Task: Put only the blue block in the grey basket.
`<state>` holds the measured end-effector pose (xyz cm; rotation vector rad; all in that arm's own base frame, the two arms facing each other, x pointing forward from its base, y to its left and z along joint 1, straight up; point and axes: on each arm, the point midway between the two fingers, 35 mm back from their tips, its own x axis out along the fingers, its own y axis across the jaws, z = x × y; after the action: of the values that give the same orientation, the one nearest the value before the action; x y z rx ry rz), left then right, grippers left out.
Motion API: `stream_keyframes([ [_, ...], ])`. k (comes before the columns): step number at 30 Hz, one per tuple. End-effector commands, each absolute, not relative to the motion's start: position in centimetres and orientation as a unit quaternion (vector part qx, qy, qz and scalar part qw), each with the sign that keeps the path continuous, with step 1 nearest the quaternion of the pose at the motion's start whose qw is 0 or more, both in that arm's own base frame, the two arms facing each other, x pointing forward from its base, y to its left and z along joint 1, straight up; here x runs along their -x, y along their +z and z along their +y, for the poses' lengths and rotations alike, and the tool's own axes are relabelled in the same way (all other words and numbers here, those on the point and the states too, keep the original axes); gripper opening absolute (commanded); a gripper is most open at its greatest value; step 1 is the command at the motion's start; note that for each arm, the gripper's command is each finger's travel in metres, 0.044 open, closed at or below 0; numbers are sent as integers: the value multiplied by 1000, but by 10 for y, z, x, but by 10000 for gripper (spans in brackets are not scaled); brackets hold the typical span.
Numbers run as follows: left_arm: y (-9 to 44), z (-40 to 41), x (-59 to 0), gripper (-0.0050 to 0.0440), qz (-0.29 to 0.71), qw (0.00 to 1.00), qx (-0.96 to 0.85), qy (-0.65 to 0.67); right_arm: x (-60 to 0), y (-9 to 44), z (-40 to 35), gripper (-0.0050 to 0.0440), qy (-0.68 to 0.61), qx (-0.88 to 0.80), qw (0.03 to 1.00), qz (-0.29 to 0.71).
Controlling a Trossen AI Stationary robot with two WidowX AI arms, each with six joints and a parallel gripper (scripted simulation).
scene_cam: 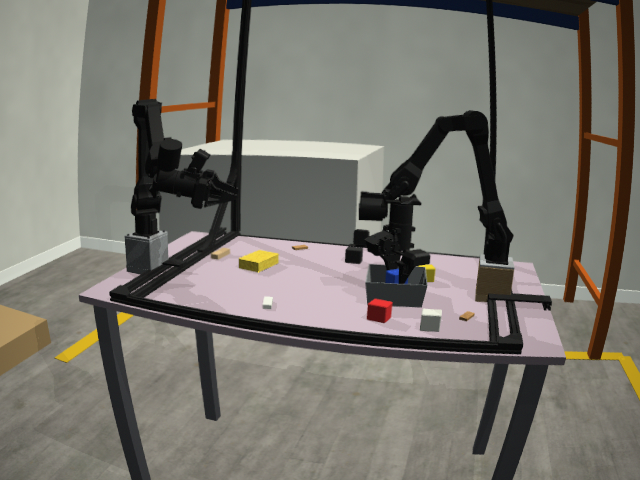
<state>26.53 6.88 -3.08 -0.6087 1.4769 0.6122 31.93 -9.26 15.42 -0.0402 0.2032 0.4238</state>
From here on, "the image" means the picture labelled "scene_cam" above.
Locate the blue block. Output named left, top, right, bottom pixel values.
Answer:
left=385, top=269, right=408, bottom=284

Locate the yellow sponge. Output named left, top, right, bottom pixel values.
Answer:
left=239, top=250, right=279, bottom=273

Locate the red block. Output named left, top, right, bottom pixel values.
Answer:
left=367, top=299, right=392, bottom=323

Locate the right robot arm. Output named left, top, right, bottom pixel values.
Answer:
left=131, top=99, right=211, bottom=237

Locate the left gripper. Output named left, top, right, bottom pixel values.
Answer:
left=380, top=221, right=430, bottom=284

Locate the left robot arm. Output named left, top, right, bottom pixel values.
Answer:
left=359, top=110, right=514, bottom=265

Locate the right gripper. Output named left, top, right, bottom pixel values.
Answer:
left=173, top=169, right=239, bottom=209

